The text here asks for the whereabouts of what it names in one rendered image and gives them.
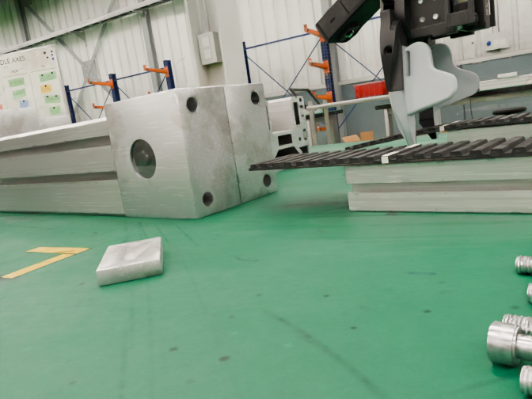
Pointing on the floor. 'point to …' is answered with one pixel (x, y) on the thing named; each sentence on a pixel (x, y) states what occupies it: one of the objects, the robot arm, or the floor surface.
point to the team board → (33, 81)
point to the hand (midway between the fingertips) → (416, 130)
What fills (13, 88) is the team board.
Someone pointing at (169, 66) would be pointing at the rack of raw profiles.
